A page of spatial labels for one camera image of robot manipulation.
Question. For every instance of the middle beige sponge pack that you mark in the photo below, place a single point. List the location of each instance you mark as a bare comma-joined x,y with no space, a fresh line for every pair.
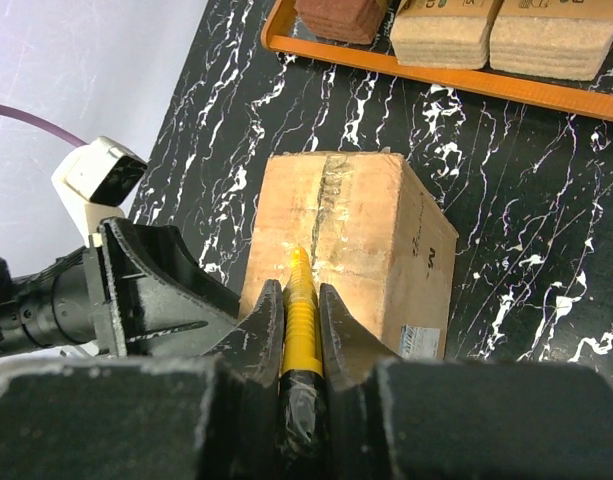
443,34

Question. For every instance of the brown cardboard express box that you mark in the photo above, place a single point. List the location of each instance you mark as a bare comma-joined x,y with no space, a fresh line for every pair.
371,230

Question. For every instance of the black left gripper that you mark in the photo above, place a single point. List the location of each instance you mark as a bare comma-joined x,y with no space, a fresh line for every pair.
140,293

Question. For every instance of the right beige sponge pack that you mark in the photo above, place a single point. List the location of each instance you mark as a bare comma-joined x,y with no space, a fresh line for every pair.
566,40

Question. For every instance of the brown scouring pad pack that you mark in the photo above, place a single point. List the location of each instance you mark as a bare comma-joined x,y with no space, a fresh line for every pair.
348,21

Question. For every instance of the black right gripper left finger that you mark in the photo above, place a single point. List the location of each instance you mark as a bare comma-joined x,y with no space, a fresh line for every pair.
211,417

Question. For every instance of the orange wooden shelf rack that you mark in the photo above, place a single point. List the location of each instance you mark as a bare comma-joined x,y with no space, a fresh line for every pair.
275,37

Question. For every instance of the yellow utility knife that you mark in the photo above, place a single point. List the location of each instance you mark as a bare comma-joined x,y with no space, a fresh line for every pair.
302,426

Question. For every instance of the beige sponge pack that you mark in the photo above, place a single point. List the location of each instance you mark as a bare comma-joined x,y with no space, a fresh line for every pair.
443,34
566,40

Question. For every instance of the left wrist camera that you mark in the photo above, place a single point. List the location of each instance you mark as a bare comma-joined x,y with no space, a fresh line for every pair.
93,181

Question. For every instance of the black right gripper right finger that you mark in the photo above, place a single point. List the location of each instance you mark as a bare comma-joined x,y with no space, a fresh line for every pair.
391,418

